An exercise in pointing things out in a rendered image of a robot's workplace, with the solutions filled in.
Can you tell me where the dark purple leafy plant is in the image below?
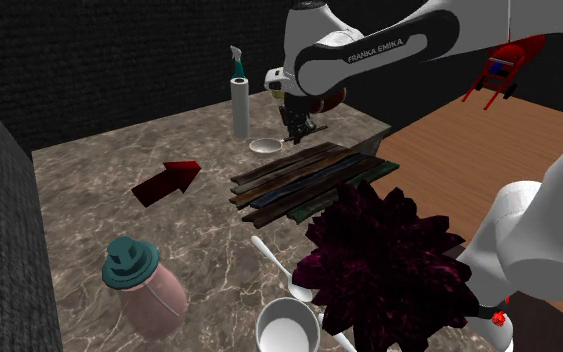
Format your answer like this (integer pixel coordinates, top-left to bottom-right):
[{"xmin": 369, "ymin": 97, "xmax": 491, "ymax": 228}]
[{"xmin": 291, "ymin": 179, "xmax": 481, "ymax": 352}]

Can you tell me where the white spoon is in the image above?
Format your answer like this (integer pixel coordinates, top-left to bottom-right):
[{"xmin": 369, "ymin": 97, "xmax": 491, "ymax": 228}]
[{"xmin": 250, "ymin": 235, "xmax": 314, "ymax": 303}]

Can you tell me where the dark red arrow block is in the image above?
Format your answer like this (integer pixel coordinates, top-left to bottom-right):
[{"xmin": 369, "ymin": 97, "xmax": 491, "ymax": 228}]
[{"xmin": 130, "ymin": 160, "xmax": 203, "ymax": 208}]

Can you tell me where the small silver pan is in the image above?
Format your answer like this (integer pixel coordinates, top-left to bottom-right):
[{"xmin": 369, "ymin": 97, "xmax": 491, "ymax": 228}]
[{"xmin": 248, "ymin": 137, "xmax": 293, "ymax": 156}]

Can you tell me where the white paper towel roll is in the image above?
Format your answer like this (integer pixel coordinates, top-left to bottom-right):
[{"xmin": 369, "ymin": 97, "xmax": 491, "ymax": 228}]
[{"xmin": 230, "ymin": 76, "xmax": 251, "ymax": 140}]

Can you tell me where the teal and white spray bottle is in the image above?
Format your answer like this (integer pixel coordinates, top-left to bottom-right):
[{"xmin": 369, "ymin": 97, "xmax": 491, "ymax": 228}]
[{"xmin": 229, "ymin": 45, "xmax": 247, "ymax": 80}]

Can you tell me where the red round object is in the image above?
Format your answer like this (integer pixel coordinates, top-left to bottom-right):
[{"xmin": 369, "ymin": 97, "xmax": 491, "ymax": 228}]
[{"xmin": 308, "ymin": 87, "xmax": 348, "ymax": 115}]

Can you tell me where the white cup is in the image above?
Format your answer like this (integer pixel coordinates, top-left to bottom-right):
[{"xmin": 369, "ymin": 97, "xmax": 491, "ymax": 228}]
[{"xmin": 254, "ymin": 297, "xmax": 322, "ymax": 352}]

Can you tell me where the pink jar with teal lid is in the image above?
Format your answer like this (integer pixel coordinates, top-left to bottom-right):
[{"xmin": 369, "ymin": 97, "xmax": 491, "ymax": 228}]
[{"xmin": 101, "ymin": 236, "xmax": 189, "ymax": 341}]

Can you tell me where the white utensil handle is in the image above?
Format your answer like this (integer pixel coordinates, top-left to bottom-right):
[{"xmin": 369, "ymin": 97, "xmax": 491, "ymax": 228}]
[{"xmin": 316, "ymin": 312, "xmax": 359, "ymax": 352}]

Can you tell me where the dark wooden plank board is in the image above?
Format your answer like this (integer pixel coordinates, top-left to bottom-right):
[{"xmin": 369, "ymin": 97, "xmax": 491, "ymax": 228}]
[{"xmin": 229, "ymin": 141, "xmax": 401, "ymax": 230}]

